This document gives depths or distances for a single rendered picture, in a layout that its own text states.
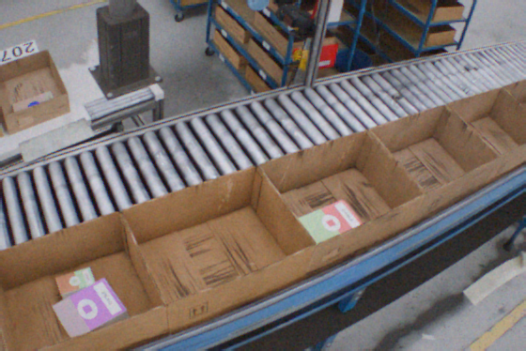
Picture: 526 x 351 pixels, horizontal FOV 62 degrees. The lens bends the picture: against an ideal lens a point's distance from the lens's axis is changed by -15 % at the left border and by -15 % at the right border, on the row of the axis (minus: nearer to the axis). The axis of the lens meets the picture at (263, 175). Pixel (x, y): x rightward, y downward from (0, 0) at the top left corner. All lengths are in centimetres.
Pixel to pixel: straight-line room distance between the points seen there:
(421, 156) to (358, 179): 29
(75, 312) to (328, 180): 87
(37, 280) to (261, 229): 66
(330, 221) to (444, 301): 132
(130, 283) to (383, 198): 81
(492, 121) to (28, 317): 189
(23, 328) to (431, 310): 191
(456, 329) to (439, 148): 104
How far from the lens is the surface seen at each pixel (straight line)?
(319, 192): 156
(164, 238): 139
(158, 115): 213
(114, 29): 193
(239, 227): 142
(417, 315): 249
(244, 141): 187
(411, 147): 182
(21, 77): 230
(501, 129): 217
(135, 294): 130
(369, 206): 156
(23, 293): 136
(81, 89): 214
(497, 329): 267
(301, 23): 200
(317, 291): 132
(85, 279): 129
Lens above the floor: 202
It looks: 46 degrees down
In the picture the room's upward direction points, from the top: 10 degrees clockwise
